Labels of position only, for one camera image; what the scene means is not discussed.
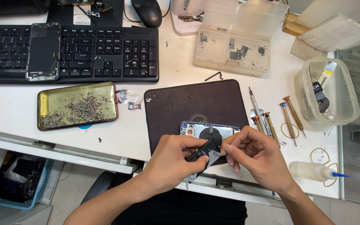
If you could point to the person's left hand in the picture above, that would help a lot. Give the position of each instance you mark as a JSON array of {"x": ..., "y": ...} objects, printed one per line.
[{"x": 167, "y": 165}]

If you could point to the person's right hand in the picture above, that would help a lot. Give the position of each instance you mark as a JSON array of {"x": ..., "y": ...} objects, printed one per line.
[{"x": 264, "y": 159}]

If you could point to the black phone battery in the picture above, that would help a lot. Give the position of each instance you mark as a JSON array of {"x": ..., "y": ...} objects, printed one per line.
[{"x": 206, "y": 150}]

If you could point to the clear adhesive film strip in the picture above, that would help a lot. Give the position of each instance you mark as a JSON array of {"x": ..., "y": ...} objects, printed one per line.
[{"x": 213, "y": 158}]

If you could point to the yellow rubber band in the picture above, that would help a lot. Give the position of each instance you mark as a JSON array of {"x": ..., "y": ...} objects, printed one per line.
[
  {"x": 312, "y": 154},
  {"x": 336, "y": 168},
  {"x": 282, "y": 132}
]

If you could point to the plain brass screwdriver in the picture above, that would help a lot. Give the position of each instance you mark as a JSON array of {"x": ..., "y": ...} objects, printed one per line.
[{"x": 271, "y": 126}]

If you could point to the short red-tipped screwdriver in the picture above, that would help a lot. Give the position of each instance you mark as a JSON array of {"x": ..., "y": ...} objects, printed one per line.
[{"x": 256, "y": 122}]

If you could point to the brass screwdriver with blue collar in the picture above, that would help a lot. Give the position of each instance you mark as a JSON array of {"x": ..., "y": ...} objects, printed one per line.
[{"x": 287, "y": 120}]

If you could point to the silver phone rear housing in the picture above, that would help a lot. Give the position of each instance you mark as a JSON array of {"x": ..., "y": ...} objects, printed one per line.
[{"x": 195, "y": 129}]

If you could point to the person's black clothing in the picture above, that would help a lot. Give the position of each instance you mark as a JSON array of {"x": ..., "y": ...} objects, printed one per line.
[{"x": 183, "y": 209}]

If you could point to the white squeeze bottle blue nozzle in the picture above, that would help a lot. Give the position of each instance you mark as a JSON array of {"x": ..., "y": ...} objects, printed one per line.
[{"x": 311, "y": 171}]

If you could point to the silver long screwdriver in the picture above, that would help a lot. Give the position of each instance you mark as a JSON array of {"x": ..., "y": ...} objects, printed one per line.
[{"x": 256, "y": 106}]

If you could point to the brass screwdriver with red collar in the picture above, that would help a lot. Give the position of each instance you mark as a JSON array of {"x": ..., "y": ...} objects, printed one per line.
[{"x": 294, "y": 114}]

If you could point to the black sim tray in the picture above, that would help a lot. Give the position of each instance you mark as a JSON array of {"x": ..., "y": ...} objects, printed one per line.
[{"x": 133, "y": 106}]

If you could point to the black work mat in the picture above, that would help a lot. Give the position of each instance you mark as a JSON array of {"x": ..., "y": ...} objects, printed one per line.
[{"x": 195, "y": 100}]

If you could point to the black office chair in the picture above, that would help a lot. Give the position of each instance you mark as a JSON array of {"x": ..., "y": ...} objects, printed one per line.
[{"x": 98, "y": 187}]

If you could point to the small clear plastic bag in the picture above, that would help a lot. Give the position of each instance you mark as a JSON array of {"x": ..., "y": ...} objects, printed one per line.
[{"x": 128, "y": 95}]

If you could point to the black tool with white print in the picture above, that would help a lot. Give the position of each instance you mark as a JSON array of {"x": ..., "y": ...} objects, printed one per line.
[{"x": 320, "y": 95}]

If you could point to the blue round sticker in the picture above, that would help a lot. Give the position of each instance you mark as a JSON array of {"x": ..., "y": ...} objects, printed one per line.
[{"x": 85, "y": 126}]

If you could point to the black bent flex strip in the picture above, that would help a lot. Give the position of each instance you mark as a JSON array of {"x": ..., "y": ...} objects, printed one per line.
[{"x": 214, "y": 75}]

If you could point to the pile of small screws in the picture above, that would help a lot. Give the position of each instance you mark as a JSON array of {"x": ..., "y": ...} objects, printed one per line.
[{"x": 86, "y": 107}]

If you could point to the clear plastic tub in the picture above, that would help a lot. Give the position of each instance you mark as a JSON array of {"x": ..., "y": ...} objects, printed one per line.
[{"x": 342, "y": 93}]

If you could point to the white tube with yellow band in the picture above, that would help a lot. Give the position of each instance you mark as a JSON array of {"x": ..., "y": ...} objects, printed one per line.
[{"x": 327, "y": 73}]

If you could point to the clear plastic parts organizer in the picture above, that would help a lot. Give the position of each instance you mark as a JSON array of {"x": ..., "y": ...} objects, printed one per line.
[{"x": 233, "y": 40}]

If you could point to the black computer keyboard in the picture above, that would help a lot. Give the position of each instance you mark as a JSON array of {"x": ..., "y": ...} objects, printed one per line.
[{"x": 105, "y": 53}]

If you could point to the gold metal tray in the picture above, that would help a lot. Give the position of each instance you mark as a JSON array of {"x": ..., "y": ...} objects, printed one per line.
[{"x": 55, "y": 100}]

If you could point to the wooden block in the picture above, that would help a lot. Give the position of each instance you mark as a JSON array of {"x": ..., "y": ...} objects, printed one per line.
[{"x": 294, "y": 25}]

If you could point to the frosted plastic lidded box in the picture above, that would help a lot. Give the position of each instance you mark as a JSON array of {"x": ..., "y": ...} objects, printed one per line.
[{"x": 333, "y": 36}]

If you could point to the white plastic stand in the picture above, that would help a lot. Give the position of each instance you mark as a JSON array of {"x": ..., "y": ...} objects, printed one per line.
[{"x": 186, "y": 22}]

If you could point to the blue plastic basket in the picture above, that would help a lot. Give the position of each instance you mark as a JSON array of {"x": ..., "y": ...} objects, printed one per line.
[{"x": 20, "y": 184}]

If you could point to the black computer mouse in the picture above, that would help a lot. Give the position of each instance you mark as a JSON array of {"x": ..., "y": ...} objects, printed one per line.
[{"x": 147, "y": 11}]

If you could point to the detached phone screen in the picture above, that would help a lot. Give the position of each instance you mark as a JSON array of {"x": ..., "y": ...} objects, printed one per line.
[{"x": 43, "y": 51}]

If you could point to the black box with white label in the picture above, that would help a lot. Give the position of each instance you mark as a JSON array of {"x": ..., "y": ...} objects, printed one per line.
[{"x": 61, "y": 14}]

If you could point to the black monitor base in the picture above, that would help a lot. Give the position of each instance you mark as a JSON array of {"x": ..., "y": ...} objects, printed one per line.
[{"x": 11, "y": 6}]

